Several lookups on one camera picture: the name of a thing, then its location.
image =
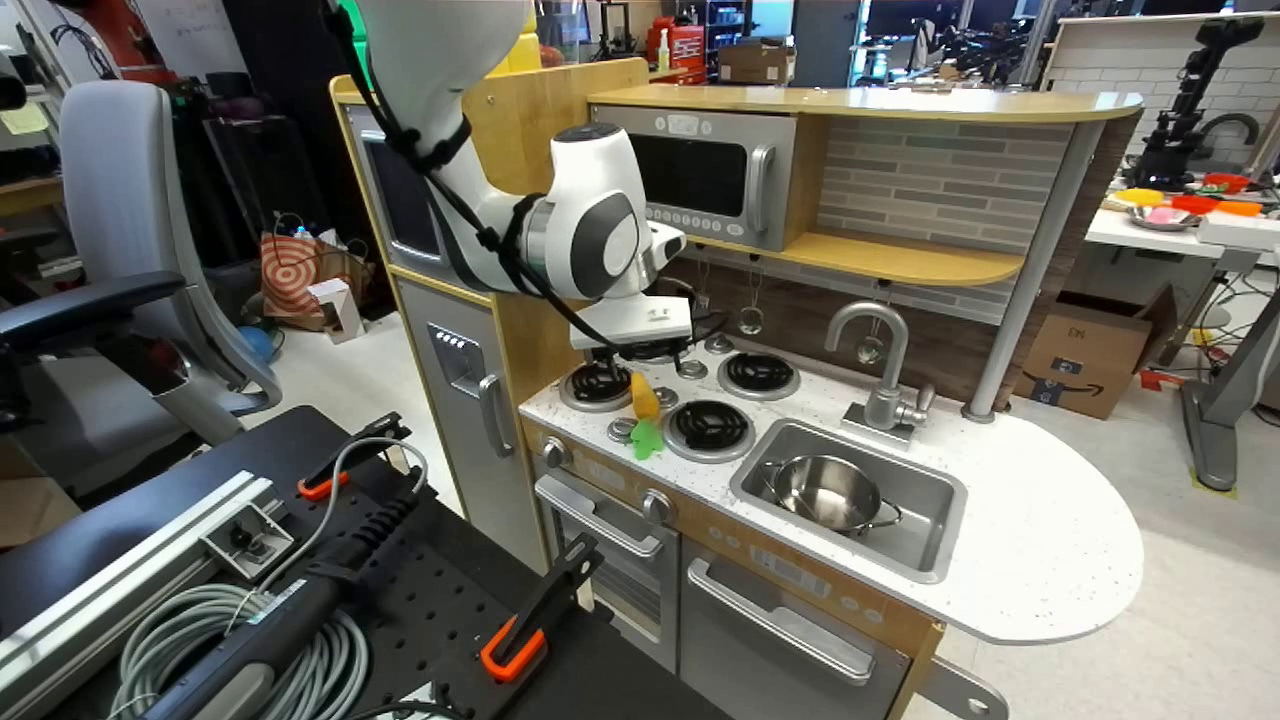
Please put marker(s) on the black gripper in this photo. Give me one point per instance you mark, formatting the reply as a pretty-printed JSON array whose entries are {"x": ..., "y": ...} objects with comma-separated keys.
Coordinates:
[{"x": 643, "y": 358}]

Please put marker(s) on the orange carrot toy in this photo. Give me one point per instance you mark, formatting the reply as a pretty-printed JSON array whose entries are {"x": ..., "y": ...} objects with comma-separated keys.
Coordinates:
[{"x": 647, "y": 403}]

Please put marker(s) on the black background robot arm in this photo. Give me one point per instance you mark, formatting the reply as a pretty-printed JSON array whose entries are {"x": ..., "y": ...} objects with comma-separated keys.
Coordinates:
[{"x": 1185, "y": 122}]

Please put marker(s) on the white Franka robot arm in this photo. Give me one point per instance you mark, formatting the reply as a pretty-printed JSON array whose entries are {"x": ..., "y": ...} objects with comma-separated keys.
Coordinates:
[{"x": 533, "y": 227}]

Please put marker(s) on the black toy stove burner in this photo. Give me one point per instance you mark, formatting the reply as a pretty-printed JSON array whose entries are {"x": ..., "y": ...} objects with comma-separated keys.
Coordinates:
[
  {"x": 756, "y": 373},
  {"x": 596, "y": 387},
  {"x": 711, "y": 425}
]

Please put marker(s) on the hanging toy utensil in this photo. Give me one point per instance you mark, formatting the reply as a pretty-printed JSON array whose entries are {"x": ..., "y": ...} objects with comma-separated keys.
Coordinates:
[{"x": 755, "y": 317}]

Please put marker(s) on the grey toy fridge door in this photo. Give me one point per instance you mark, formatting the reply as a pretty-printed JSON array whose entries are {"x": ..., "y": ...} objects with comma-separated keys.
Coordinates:
[{"x": 462, "y": 403}]

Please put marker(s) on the grey toy oven door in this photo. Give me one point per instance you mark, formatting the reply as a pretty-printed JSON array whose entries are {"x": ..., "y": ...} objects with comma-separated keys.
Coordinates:
[{"x": 606, "y": 546}]

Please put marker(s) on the silver toy microwave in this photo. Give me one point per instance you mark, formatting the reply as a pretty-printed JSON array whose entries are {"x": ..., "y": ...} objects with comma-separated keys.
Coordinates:
[{"x": 727, "y": 179}]

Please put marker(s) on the silver metal pot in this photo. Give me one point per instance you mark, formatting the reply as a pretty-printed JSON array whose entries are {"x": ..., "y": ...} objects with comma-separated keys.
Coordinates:
[{"x": 826, "y": 495}]

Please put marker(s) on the silver toy faucet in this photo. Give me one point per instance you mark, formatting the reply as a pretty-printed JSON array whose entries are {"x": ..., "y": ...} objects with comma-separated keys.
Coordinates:
[{"x": 886, "y": 363}]

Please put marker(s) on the wooden toy play kitchen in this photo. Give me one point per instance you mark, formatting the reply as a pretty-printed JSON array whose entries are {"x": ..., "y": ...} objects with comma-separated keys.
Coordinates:
[{"x": 546, "y": 105}]

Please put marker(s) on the grey toy freezer door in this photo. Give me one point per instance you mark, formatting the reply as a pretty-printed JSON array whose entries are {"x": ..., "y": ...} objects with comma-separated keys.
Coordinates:
[{"x": 400, "y": 214}]

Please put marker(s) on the grey toy cabinet door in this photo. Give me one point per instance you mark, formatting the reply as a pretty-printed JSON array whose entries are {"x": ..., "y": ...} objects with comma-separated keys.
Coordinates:
[{"x": 774, "y": 644}]

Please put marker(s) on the silver toy sink basin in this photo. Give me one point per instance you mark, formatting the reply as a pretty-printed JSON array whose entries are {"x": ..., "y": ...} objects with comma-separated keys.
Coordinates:
[{"x": 923, "y": 521}]

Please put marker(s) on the black orange bar clamp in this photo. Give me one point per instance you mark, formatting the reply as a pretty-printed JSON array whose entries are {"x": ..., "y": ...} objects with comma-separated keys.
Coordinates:
[
  {"x": 525, "y": 635},
  {"x": 344, "y": 465}
]

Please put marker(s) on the red canister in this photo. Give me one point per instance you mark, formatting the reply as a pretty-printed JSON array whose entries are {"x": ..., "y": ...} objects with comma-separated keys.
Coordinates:
[{"x": 688, "y": 53}]

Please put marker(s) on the yellow foam blocks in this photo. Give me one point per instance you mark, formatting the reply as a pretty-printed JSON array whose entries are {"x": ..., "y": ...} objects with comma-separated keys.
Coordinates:
[{"x": 522, "y": 57}]

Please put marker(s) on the black perforated board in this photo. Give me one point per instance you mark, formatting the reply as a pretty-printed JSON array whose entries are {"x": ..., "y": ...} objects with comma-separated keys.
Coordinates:
[{"x": 425, "y": 601}]

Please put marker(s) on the patterned orange bag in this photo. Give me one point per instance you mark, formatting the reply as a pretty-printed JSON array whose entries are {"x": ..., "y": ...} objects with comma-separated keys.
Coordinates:
[{"x": 289, "y": 278}]

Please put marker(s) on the grey kitchen support pole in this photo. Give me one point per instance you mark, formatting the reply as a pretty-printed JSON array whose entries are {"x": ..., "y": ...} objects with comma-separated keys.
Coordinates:
[{"x": 1033, "y": 267}]

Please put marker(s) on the white speckled countertop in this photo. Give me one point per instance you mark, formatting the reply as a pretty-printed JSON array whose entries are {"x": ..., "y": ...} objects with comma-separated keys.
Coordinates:
[{"x": 1041, "y": 535}]

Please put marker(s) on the brown cardboard box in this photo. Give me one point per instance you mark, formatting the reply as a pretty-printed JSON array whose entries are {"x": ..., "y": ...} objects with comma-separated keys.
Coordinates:
[{"x": 1086, "y": 352}]

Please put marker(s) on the grey office chair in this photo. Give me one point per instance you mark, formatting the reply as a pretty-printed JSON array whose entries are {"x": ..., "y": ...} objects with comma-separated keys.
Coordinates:
[{"x": 121, "y": 214}]

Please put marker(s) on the white desk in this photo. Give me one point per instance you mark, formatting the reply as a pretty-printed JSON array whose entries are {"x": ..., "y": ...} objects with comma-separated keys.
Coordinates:
[{"x": 1201, "y": 234}]

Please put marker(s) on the aluminium rail profile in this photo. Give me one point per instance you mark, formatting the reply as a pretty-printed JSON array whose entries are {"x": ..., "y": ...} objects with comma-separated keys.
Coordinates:
[{"x": 133, "y": 566}]

